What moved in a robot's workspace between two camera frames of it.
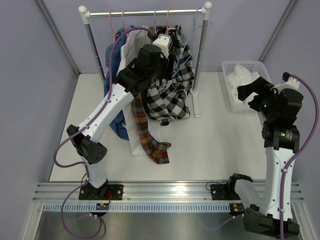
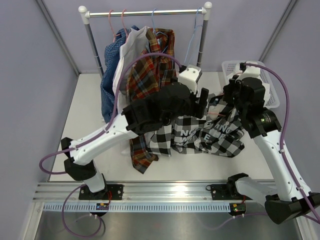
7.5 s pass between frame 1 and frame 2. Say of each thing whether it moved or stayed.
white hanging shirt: stayed
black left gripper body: moved
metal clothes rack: stayed
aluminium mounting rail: stayed
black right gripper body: moved
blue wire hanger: moved
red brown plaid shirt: moved
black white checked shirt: moved
